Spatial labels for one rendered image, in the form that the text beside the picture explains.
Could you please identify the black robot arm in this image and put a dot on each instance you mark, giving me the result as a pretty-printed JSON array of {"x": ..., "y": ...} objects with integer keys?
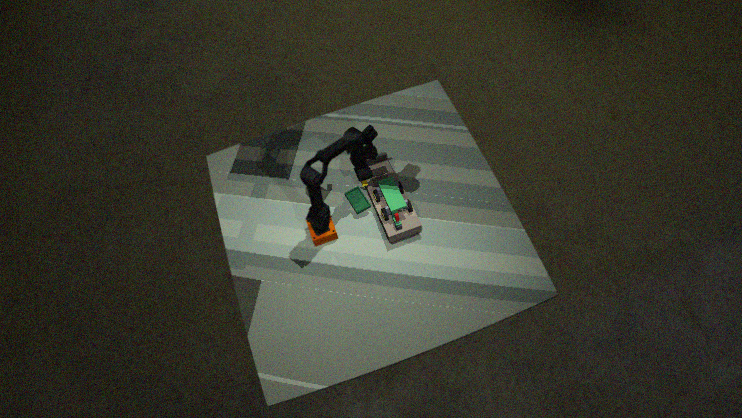
[{"x": 353, "y": 140}]

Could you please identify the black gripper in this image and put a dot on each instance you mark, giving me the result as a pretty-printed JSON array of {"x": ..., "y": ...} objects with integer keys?
[{"x": 361, "y": 168}]

